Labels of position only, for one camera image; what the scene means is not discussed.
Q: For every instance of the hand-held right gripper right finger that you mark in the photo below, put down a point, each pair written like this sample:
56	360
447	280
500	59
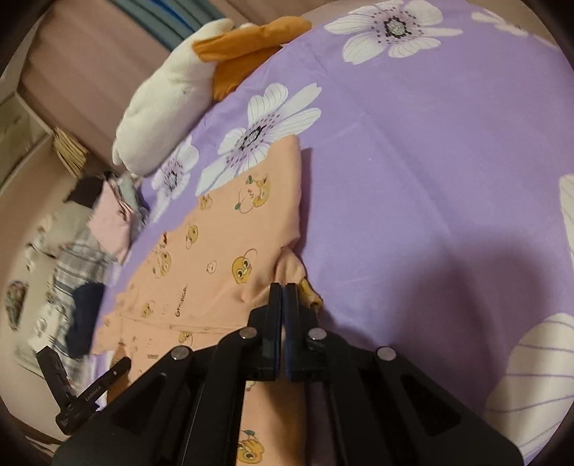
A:
290	313

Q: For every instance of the woven basket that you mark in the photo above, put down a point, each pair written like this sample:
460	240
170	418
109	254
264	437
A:
69	150

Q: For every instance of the dark navy cloth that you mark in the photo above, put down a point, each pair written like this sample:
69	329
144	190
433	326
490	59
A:
85	318

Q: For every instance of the orange duck-print garment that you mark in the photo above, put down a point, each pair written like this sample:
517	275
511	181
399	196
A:
215	233

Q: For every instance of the pink cloth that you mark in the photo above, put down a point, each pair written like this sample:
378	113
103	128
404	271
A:
112	219

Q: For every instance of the white storage shelf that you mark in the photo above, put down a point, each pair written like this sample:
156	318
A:
20	130

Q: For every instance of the blue striped fabric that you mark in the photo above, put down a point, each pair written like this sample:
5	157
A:
166	20

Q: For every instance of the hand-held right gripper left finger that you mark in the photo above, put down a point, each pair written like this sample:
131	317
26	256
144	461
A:
274	313

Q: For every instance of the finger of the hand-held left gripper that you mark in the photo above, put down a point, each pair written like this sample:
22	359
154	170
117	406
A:
54	372
96	387

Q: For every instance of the purple floral bedsheet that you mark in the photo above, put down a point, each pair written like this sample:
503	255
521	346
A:
403	179

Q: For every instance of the plaid cloth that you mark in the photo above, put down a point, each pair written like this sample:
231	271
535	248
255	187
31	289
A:
76	269

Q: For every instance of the white and orange plush toy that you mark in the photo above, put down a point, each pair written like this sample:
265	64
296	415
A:
170	98

